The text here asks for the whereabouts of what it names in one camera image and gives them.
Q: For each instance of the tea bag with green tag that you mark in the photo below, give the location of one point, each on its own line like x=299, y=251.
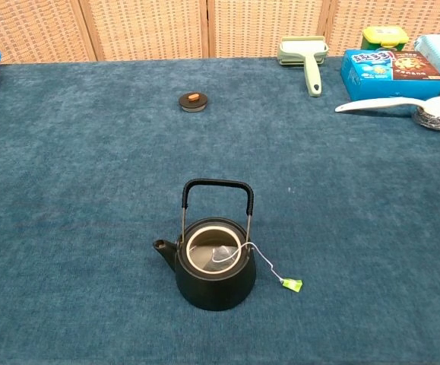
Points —
x=292, y=285

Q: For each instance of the black teapot lid orange knob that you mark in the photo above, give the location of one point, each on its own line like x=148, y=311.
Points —
x=186, y=103

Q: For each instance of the black cast iron teapot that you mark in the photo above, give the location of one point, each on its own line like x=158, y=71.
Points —
x=216, y=292

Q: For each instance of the green lint roller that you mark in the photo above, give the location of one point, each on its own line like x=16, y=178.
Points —
x=312, y=72

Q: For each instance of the blue table cloth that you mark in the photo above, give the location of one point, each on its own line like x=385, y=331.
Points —
x=71, y=190

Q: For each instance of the woven bamboo folding screen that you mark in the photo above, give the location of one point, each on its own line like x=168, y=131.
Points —
x=147, y=26

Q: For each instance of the blue cookie box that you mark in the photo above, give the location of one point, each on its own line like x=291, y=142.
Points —
x=375, y=78

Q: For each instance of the yellow lid green container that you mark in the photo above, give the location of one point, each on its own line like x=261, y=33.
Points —
x=385, y=36

